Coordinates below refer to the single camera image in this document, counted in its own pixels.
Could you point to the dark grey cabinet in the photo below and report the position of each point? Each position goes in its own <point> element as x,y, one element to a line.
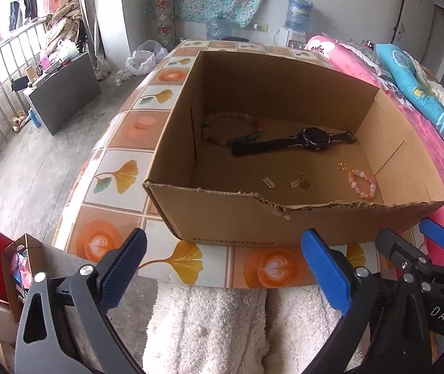
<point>64,93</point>

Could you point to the pink purple smart watch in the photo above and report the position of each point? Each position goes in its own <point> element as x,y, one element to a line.
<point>310,138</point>

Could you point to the blue cartoon pillow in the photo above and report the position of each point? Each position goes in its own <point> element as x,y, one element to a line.
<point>404,75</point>

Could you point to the small gold flower charm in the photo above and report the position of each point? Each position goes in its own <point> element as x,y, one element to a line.
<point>341,166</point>

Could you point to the tiled pattern tablecloth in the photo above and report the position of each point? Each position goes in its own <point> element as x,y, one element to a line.
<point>109,199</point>

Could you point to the brown paper bag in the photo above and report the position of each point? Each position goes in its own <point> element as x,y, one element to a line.
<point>21,260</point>

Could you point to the white plastic bag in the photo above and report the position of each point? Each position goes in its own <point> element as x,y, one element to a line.
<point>145,58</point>

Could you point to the blue water jug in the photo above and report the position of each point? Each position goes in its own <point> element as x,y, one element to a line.
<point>298,16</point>

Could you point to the brown cardboard box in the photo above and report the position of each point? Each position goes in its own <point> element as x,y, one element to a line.
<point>206,195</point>

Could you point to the white water dispenser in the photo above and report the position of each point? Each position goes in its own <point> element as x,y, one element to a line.
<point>287,38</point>

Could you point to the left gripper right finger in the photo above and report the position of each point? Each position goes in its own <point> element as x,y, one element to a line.
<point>383,326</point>

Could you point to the pink floral blanket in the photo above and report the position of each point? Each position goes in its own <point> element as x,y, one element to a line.
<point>367,67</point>

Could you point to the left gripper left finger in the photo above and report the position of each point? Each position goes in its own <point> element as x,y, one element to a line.
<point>45,341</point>

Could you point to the rolled patterned mat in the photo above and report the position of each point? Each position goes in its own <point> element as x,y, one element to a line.
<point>164,11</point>

